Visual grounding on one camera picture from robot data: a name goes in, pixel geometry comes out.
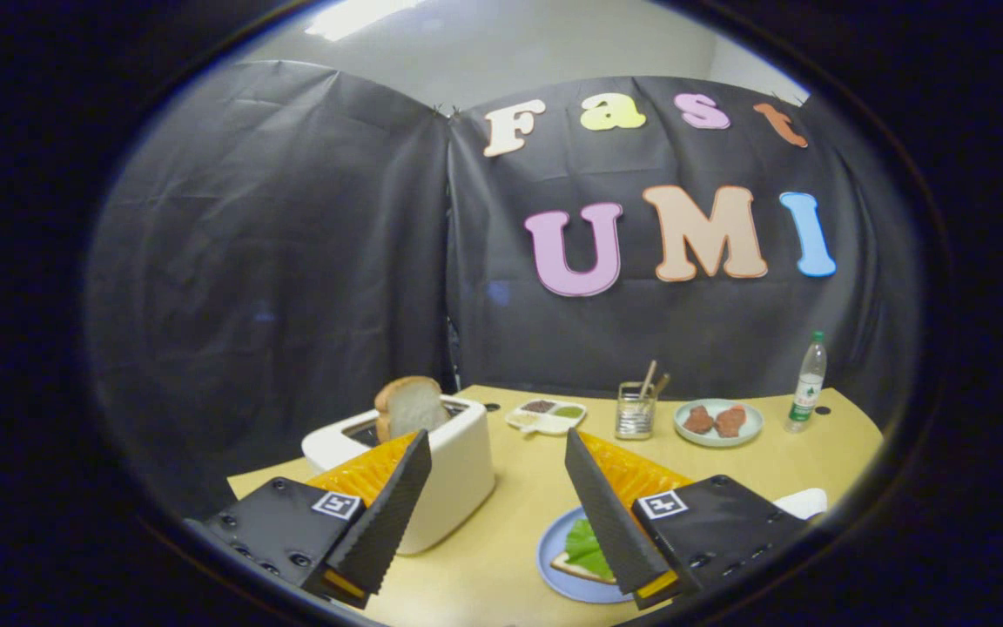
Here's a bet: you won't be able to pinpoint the white square plate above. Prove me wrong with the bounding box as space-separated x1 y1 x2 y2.
771 488 829 523

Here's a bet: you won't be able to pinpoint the white toaster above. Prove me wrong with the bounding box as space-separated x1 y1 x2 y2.
301 394 497 556

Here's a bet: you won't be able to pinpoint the pale green plate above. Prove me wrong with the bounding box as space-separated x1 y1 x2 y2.
674 398 764 448

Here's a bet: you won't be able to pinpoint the flat white bread slice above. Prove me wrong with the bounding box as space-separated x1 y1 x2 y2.
550 550 617 585

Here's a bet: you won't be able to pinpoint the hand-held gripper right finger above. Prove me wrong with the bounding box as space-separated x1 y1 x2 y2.
564 427 807 610

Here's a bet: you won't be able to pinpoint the black backdrop cloth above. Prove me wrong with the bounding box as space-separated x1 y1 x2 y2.
84 59 925 523

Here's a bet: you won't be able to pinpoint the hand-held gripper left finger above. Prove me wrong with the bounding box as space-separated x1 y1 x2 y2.
201 428 433 610

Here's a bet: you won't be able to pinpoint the clear water bottle green cap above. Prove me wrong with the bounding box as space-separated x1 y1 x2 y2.
785 331 828 434

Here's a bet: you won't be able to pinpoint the green lettuce leaf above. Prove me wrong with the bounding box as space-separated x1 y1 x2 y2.
564 518 611 577

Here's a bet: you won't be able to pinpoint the metal mesh utensil holder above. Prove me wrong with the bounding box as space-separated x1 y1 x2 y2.
615 381 659 441

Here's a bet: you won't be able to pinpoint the toasted bread slice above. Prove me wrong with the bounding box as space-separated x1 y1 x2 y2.
374 376 450 443

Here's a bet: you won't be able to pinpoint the wooden sticks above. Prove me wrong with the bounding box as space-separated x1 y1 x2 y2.
638 360 670 400

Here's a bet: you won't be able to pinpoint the blue plate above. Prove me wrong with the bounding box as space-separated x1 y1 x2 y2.
536 505 642 604

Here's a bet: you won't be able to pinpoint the white divided condiment dish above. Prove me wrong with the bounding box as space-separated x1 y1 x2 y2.
505 398 588 436

